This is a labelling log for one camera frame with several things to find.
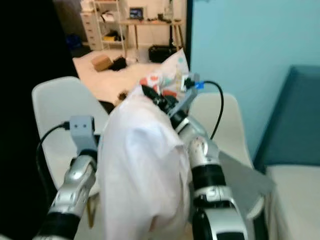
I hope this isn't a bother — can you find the black bag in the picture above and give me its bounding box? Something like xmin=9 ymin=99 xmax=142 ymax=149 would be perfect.
xmin=109 ymin=56 xmax=129 ymax=71

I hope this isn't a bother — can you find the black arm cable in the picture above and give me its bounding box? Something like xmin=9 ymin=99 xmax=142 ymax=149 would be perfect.
xmin=194 ymin=79 xmax=225 ymax=141
xmin=35 ymin=121 xmax=72 ymax=201

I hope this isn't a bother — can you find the teal upholstered sofa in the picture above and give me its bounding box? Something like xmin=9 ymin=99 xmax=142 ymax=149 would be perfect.
xmin=252 ymin=65 xmax=320 ymax=174

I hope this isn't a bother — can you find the white plastic chair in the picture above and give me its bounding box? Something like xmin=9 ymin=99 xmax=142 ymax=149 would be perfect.
xmin=31 ymin=76 xmax=112 ymax=240
xmin=189 ymin=92 xmax=254 ymax=169

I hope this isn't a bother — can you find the white metal shelf rack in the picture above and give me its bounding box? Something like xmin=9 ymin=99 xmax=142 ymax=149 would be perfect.
xmin=93 ymin=0 xmax=127 ymax=51

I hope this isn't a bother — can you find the open laptop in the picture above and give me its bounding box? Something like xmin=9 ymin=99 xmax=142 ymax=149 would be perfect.
xmin=128 ymin=7 xmax=145 ymax=21

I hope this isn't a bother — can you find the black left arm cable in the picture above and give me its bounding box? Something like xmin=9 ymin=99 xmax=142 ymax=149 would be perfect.
xmin=35 ymin=121 xmax=72 ymax=201

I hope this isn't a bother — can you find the white patterned pillow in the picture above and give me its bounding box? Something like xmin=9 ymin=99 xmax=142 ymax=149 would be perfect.
xmin=97 ymin=48 xmax=194 ymax=240

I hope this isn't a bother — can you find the brown cardboard box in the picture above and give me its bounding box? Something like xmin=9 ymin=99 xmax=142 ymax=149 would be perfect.
xmin=90 ymin=54 xmax=114 ymax=73

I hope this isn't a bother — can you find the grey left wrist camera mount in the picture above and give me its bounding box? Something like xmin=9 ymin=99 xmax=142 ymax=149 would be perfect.
xmin=69 ymin=115 xmax=99 ymax=157

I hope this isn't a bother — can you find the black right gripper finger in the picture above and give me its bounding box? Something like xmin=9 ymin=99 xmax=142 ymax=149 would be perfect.
xmin=141 ymin=84 xmax=161 ymax=103

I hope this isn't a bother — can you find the white drawer unit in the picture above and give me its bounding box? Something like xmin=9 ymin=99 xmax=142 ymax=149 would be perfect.
xmin=80 ymin=11 xmax=104 ymax=51

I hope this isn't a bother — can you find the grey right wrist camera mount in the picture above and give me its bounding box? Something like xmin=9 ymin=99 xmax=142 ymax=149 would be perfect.
xmin=172 ymin=72 xmax=201 ymax=117

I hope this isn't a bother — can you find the black hard case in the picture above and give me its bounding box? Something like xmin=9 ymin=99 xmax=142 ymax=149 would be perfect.
xmin=148 ymin=44 xmax=179 ymax=64

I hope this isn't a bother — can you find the wooden desk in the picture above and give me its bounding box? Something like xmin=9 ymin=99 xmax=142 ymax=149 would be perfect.
xmin=120 ymin=18 xmax=184 ymax=59

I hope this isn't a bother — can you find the white seat cushion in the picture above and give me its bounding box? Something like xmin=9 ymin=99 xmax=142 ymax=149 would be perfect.
xmin=264 ymin=164 xmax=320 ymax=240

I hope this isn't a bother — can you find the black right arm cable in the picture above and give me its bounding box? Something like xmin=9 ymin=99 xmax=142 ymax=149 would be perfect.
xmin=194 ymin=79 xmax=225 ymax=141

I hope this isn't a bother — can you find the grey flat sheet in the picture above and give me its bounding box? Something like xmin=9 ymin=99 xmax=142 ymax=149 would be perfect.
xmin=217 ymin=150 xmax=277 ymax=213

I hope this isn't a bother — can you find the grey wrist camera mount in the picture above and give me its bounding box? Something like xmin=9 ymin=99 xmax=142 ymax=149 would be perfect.
xmin=69 ymin=115 xmax=99 ymax=157
xmin=172 ymin=72 xmax=201 ymax=117

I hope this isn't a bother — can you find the small brown wooden object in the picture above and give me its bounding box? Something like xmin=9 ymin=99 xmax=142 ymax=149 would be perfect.
xmin=117 ymin=89 xmax=131 ymax=104

